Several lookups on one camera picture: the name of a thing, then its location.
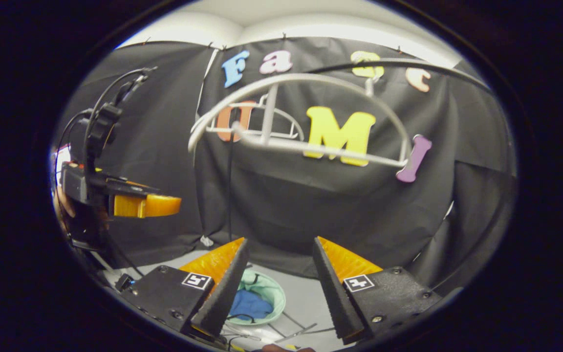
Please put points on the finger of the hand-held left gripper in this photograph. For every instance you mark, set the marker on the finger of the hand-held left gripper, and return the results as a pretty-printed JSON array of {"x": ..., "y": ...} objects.
[{"x": 154, "y": 206}]

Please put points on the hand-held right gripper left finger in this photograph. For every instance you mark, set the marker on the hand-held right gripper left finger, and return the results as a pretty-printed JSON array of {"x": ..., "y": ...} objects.
[{"x": 225, "y": 293}]

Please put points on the empty white plastic hanger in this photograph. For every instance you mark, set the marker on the empty white plastic hanger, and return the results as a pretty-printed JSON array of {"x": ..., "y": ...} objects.
[{"x": 281, "y": 134}]

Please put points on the black backdrop cloth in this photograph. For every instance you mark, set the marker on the black backdrop cloth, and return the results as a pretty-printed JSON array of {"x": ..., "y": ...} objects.
[{"x": 286, "y": 205}]

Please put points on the small white cloth tag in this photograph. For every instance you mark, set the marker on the small white cloth tag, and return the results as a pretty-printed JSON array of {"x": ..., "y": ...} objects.
[{"x": 206, "y": 241}]

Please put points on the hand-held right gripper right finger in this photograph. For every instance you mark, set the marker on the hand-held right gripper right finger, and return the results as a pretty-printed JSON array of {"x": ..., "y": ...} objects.
[{"x": 335, "y": 298}]

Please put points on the white plastic clothes hanger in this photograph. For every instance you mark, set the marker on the white plastic clothes hanger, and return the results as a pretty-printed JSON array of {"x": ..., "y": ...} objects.
[{"x": 268, "y": 115}]

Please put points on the blue knitted garment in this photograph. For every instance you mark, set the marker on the blue knitted garment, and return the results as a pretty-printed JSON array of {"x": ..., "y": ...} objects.
[{"x": 252, "y": 305}]

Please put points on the black clothes rack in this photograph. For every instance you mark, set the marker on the black clothes rack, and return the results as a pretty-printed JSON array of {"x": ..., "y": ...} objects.
[{"x": 399, "y": 61}]

